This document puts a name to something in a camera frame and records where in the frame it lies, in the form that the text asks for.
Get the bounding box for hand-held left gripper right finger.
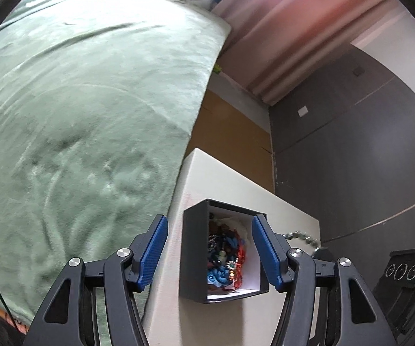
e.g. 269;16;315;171
251;213;397;346

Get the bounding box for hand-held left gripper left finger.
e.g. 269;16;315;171
23;214;169;346

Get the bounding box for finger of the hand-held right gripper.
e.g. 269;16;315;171
314;247;334;263

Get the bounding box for red cord bracelet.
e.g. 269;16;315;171
229;238;248;291

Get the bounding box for silver bead bracelet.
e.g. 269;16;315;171
283;230;323;251

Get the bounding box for flower charm bead bracelet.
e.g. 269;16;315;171
218;256;244;282

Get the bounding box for black jewelry box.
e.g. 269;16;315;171
179;199;270;304

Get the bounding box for brown seed bead bracelet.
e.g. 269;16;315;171
211;220;239;240

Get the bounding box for blue braided bracelet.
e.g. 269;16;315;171
205;263;235;289

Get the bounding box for white box table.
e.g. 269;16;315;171
144;148;320;346

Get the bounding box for brown cardboard sheets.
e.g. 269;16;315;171
189;88;275;193

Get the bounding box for green bed blanket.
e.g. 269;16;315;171
0;0;230;327

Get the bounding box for pink curtain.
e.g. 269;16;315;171
211;0;410;107

